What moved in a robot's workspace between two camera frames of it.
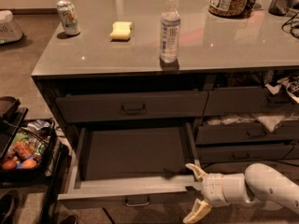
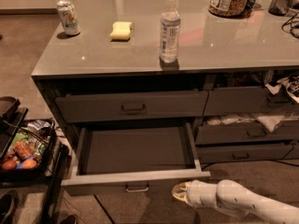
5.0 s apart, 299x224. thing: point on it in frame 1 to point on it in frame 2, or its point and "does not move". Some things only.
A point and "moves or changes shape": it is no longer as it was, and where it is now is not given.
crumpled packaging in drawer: [270, 121] does not move
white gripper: [211, 187] to [195, 194]
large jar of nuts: [229, 1] does not move
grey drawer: [132, 166] moves or changes shape
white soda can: [68, 17] does not move
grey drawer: [245, 133] does not move
